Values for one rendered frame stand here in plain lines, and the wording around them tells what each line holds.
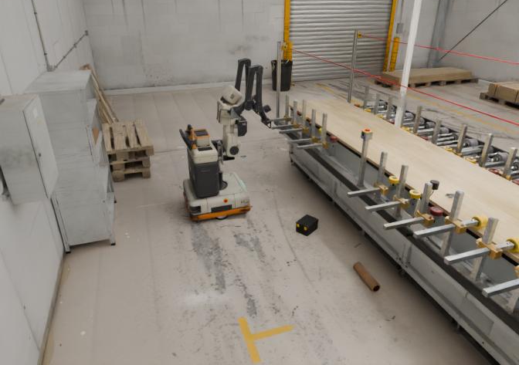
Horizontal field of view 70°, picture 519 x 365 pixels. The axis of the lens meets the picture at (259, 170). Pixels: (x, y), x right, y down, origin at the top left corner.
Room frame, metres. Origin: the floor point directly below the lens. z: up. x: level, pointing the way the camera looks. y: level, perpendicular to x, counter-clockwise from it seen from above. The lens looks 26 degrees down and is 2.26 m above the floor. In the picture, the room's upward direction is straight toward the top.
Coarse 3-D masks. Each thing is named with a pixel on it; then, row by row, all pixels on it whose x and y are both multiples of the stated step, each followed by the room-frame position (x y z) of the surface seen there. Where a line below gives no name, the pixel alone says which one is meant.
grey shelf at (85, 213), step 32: (64, 96) 2.97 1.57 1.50; (96, 96) 3.85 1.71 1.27; (64, 128) 2.95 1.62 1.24; (96, 128) 3.84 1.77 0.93; (64, 160) 2.93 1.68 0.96; (96, 160) 3.01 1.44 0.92; (64, 192) 2.91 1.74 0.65; (96, 192) 2.99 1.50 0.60; (64, 224) 2.89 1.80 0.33; (96, 224) 2.97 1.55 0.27
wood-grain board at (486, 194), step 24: (336, 120) 4.19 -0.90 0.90; (360, 120) 4.19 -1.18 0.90; (384, 120) 4.19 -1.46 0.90; (360, 144) 3.43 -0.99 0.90; (384, 144) 3.43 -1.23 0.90; (408, 144) 3.43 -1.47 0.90; (432, 144) 3.43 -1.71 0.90; (432, 168) 2.88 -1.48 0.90; (456, 168) 2.88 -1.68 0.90; (480, 168) 2.88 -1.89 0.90; (480, 192) 2.45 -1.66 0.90; (504, 192) 2.45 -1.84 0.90; (504, 216) 2.12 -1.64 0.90; (504, 240) 1.85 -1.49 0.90
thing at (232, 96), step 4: (228, 88) 3.82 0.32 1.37; (232, 88) 3.74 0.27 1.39; (224, 92) 3.83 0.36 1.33; (228, 92) 3.75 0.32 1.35; (232, 92) 3.71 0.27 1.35; (236, 92) 3.73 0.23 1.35; (224, 96) 3.75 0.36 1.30; (228, 96) 3.70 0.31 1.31; (232, 96) 3.71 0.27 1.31; (236, 96) 3.72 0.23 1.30; (240, 96) 3.75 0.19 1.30; (228, 100) 3.70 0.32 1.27; (232, 100) 3.71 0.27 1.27; (236, 100) 3.72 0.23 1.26; (236, 104) 3.72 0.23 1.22
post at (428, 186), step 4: (428, 184) 2.20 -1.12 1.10; (424, 188) 2.22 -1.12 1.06; (428, 188) 2.19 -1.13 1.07; (424, 192) 2.21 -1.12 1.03; (428, 192) 2.20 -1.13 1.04; (424, 196) 2.21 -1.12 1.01; (428, 196) 2.20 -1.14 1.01; (424, 200) 2.20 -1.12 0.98; (428, 200) 2.20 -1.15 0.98; (420, 204) 2.22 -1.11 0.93; (424, 204) 2.19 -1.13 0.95; (428, 204) 2.20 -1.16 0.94; (420, 208) 2.22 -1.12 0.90; (424, 208) 2.20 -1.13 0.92; (420, 212) 2.21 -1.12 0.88; (424, 212) 2.20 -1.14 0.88
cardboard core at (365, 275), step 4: (356, 264) 2.63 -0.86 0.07; (360, 264) 2.62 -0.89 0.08; (356, 268) 2.60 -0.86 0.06; (360, 268) 2.58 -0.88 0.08; (364, 268) 2.58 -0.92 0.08; (360, 272) 2.54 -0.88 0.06; (364, 272) 2.52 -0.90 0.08; (368, 272) 2.52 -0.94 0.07; (364, 276) 2.49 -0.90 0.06; (368, 276) 2.47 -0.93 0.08; (364, 280) 2.47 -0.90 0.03; (368, 280) 2.43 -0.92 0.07; (372, 280) 2.42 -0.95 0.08; (368, 284) 2.41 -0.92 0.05; (372, 284) 2.38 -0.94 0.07; (376, 284) 2.37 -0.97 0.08; (372, 288) 2.36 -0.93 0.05; (376, 288) 2.40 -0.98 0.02
